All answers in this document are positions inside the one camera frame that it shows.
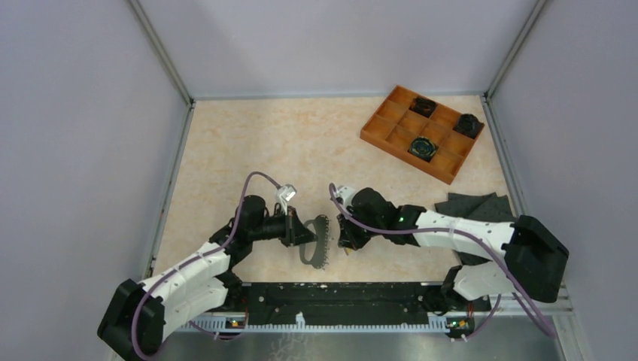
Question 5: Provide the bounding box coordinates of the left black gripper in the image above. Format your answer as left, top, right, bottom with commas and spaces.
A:
249, 205, 317, 246

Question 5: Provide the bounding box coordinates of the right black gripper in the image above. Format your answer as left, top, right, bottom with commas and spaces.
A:
338, 205, 385, 250

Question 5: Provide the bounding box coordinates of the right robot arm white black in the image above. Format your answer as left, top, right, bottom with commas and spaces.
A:
329, 184, 570, 310

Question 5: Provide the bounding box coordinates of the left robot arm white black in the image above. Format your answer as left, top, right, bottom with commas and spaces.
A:
96, 195, 315, 360

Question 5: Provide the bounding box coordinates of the black foam mat lower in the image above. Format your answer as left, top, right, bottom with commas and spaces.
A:
451, 250, 494, 269

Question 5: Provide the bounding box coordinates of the orange compartment tray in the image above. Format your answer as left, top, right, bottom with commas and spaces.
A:
360, 85, 485, 184

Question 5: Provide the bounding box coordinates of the black rolled item top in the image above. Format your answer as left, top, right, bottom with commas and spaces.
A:
409, 96, 438, 118

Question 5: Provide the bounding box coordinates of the black rolled item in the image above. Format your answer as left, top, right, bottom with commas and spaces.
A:
453, 114, 484, 139
409, 96, 438, 118

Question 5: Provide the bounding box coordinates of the black rolled item right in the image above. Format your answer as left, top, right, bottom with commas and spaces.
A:
453, 114, 484, 139

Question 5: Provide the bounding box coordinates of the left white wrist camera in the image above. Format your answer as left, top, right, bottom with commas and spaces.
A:
275, 184, 297, 214

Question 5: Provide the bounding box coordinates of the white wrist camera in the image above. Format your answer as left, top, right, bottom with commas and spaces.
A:
330, 186, 357, 208
275, 184, 297, 214

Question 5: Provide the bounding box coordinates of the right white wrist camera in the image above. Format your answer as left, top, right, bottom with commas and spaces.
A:
330, 186, 357, 208

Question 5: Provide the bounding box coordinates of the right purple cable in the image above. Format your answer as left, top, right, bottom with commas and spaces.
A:
327, 182, 557, 340

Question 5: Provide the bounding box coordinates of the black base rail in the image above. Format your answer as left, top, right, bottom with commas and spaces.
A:
214, 282, 492, 326

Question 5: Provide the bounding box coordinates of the grey slotted cable duct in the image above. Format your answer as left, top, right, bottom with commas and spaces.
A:
175, 312, 478, 338

